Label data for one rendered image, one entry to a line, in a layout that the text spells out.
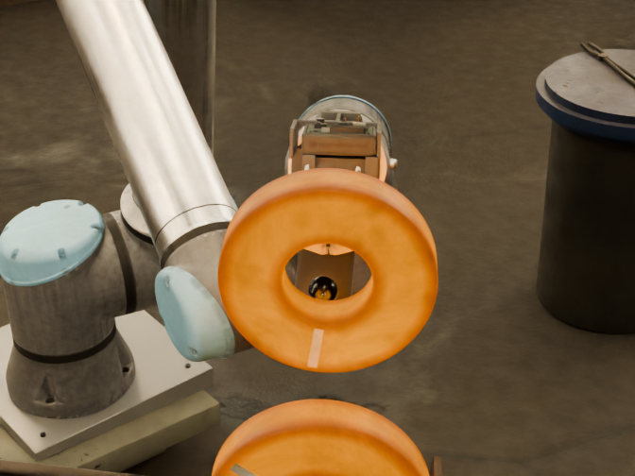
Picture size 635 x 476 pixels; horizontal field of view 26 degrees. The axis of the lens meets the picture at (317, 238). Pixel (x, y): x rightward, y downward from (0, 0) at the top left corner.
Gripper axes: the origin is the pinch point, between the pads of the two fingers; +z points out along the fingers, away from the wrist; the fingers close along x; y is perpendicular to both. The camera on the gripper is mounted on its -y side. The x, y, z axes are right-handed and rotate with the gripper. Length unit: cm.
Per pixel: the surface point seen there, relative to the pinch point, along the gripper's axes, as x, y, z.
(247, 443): -4.9, -11.8, 8.2
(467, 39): 28, -9, -276
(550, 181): 34, -21, -142
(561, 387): 36, -53, -124
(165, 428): -26, -51, -92
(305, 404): -1.1, -9.4, 6.6
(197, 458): -22, -58, -100
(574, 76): 37, -3, -141
